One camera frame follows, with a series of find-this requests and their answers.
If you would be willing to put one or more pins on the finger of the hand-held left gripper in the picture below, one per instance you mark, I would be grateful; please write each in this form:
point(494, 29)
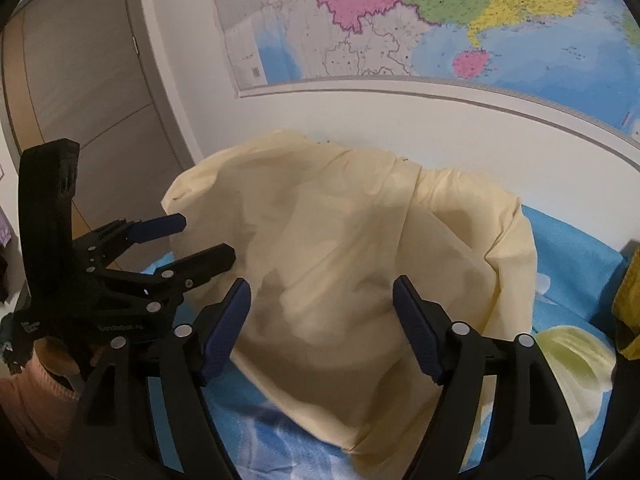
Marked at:
point(200, 260)
point(160, 225)

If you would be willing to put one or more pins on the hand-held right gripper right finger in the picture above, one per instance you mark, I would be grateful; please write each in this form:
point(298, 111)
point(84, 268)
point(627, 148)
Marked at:
point(417, 330)

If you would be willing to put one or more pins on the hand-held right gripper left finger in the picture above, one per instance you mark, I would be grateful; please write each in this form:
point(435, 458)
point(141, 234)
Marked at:
point(225, 330)

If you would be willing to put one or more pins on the cream cloth garment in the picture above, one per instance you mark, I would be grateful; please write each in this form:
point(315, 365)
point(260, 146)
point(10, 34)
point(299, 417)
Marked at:
point(350, 240)

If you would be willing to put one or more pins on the person's left forearm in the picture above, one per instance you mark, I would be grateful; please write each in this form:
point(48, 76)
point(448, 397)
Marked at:
point(30, 395)

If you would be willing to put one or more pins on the purple cloth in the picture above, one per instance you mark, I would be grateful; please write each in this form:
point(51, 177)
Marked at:
point(3, 227)

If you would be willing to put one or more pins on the blue floral bed sheet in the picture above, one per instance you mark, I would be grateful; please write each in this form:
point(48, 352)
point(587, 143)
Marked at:
point(565, 260)

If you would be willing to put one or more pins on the grey wardrobe door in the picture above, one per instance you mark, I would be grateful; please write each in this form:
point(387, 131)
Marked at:
point(75, 85)

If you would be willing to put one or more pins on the mustard olive cloth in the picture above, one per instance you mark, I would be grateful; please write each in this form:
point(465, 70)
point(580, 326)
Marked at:
point(627, 300)

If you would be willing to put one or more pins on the colourful wall map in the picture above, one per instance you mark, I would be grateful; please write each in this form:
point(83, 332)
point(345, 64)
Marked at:
point(450, 10)

